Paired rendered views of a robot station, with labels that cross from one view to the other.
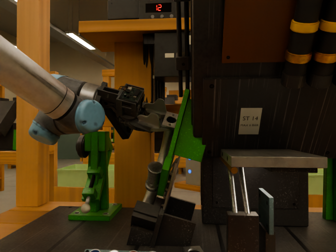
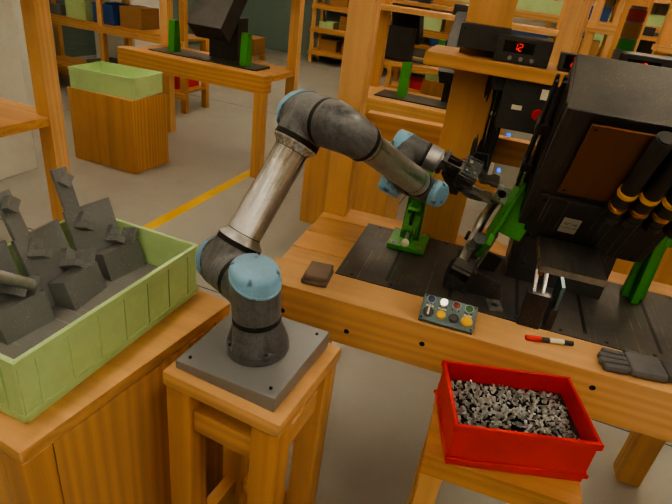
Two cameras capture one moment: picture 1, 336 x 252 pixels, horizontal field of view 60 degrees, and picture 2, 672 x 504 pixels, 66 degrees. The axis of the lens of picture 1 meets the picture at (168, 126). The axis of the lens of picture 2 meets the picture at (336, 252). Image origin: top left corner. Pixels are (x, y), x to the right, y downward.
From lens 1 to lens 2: 94 cm
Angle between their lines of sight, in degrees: 30
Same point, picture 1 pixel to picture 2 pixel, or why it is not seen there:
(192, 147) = (514, 229)
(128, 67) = (465, 97)
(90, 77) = not seen: outside the picture
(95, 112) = (442, 193)
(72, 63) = not seen: outside the picture
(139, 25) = (492, 69)
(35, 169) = (347, 182)
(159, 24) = (515, 73)
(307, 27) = (626, 199)
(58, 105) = (418, 189)
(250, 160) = (553, 270)
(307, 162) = (592, 281)
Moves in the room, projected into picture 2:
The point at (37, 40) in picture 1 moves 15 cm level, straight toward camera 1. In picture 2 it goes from (367, 44) to (379, 51)
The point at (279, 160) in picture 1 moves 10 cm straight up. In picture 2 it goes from (573, 275) to (587, 239)
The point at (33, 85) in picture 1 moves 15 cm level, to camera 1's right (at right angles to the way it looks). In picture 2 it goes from (407, 180) to (465, 191)
